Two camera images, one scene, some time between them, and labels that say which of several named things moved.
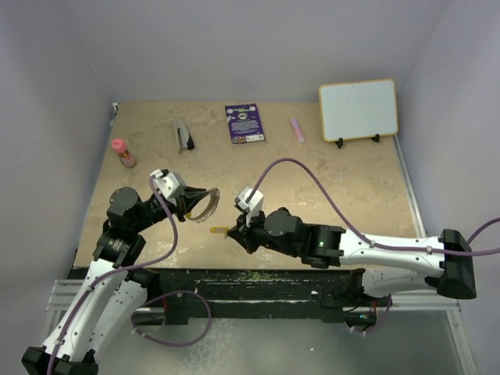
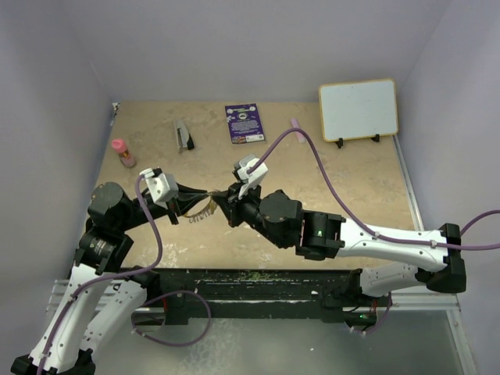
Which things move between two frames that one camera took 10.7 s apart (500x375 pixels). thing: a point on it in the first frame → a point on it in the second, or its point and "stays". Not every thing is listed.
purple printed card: [244, 123] stays
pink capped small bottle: [119, 146] stays
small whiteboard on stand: [358, 109] stays
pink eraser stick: [297, 130] stays
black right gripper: [244, 234] → [230, 202]
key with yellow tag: [220, 230] → [212, 206]
